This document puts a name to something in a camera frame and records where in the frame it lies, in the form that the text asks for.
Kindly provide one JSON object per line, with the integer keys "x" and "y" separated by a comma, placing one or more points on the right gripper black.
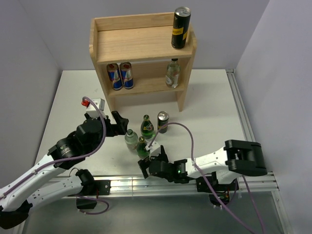
{"x": 144, "y": 163}

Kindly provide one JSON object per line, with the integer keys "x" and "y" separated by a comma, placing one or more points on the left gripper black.
{"x": 119, "y": 128}

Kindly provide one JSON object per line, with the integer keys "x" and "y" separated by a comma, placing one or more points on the clear glass bottle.
{"x": 172, "y": 73}
{"x": 131, "y": 139}

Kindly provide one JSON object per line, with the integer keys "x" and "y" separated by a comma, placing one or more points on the black yellow Schweppes can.
{"x": 181, "y": 22}

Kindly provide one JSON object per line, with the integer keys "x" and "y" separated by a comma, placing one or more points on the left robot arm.
{"x": 29, "y": 191}

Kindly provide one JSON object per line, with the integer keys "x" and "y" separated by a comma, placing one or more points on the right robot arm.
{"x": 236, "y": 158}

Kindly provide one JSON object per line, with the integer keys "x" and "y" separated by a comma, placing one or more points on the wooden two-tier shelf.
{"x": 144, "y": 40}

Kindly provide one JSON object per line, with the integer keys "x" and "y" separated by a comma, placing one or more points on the green bottle front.
{"x": 141, "y": 148}

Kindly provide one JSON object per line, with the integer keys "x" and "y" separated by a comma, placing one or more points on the green bottle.
{"x": 141, "y": 148}
{"x": 147, "y": 128}

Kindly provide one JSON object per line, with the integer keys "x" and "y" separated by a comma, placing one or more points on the green bottle rear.
{"x": 147, "y": 128}

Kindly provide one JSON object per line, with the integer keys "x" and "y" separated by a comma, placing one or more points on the black can on table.
{"x": 162, "y": 119}

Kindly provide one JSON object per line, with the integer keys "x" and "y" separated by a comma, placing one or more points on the left Red Bull can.
{"x": 114, "y": 76}

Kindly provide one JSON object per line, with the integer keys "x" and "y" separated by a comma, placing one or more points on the red bull can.
{"x": 126, "y": 75}
{"x": 114, "y": 76}

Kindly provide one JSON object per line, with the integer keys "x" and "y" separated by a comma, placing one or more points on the right Red Bull can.
{"x": 126, "y": 75}

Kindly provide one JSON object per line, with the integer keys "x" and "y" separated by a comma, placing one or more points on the aluminium front rail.
{"x": 132, "y": 186}

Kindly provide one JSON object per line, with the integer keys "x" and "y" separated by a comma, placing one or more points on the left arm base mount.
{"x": 101, "y": 188}

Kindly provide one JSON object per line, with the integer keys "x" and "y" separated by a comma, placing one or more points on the aluminium side rail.
{"x": 243, "y": 117}

